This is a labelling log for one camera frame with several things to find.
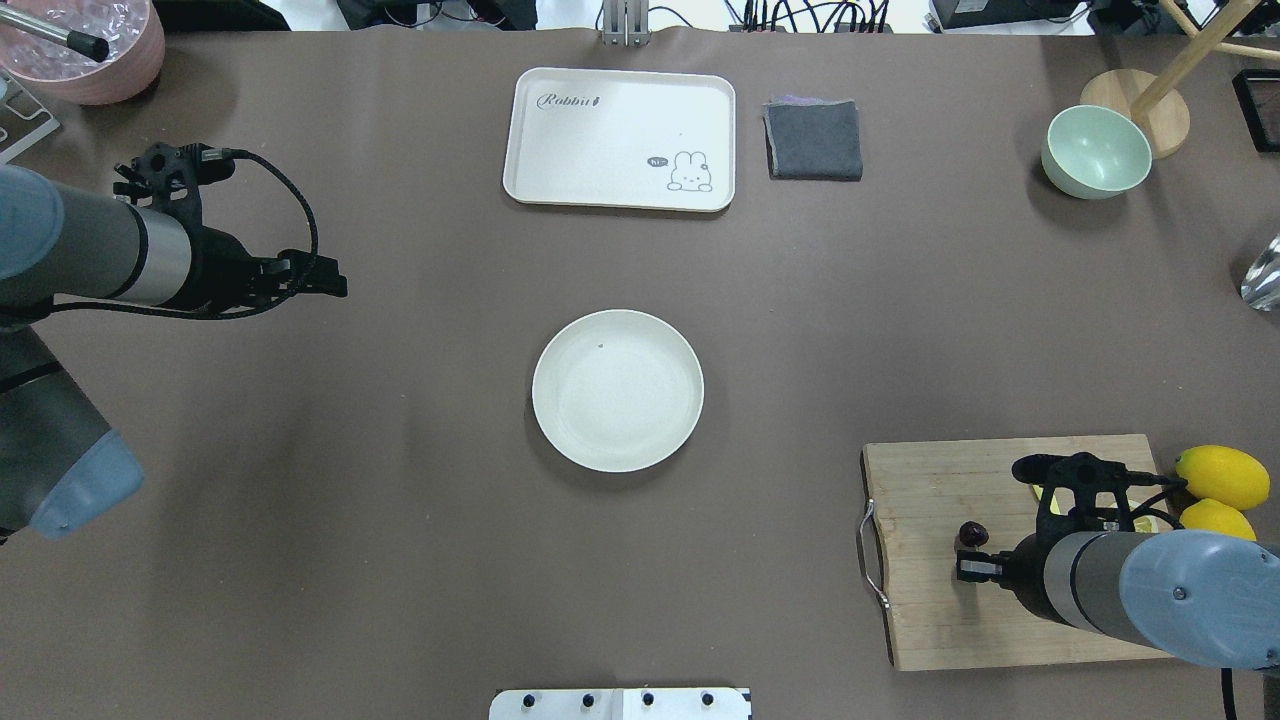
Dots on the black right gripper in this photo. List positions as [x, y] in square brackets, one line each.
[1024, 570]

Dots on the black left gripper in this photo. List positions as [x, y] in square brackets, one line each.
[218, 268]

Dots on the dark red cherry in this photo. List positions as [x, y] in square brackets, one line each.
[971, 535]

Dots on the round white plate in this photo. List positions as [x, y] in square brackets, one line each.
[617, 391]

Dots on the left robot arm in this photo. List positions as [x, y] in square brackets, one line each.
[146, 250]

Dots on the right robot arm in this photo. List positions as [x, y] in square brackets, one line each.
[1203, 597]

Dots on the white rabbit tray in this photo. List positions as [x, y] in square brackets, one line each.
[598, 138]

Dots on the wooden cutting board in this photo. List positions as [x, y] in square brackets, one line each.
[922, 493]

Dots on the whole yellow lemon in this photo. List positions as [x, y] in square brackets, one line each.
[1219, 517]
[1224, 474]

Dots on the pink ice bucket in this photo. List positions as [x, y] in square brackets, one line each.
[137, 50]

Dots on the pale green bowl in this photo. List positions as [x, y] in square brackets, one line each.
[1094, 153]

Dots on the grey folded cloth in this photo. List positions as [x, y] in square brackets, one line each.
[811, 139]

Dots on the wooden stand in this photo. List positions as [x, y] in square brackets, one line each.
[1153, 102]

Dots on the black framed object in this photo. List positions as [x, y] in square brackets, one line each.
[1257, 92]

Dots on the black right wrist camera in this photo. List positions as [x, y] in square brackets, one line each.
[1082, 493]

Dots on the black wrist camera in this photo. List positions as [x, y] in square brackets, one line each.
[1082, 493]
[170, 177]

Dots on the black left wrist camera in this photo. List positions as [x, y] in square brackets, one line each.
[170, 177]

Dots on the metal ice scoop handle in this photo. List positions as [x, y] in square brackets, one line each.
[94, 48]

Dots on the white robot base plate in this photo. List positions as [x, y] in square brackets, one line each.
[623, 703]

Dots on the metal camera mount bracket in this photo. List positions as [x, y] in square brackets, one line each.
[625, 23]

